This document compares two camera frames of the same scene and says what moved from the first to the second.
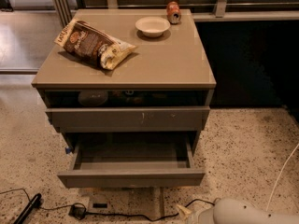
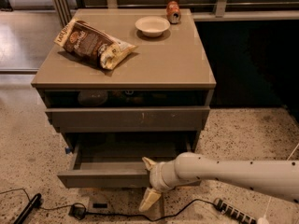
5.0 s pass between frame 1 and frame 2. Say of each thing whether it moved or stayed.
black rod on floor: stayed
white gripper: moved
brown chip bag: stayed
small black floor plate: stayed
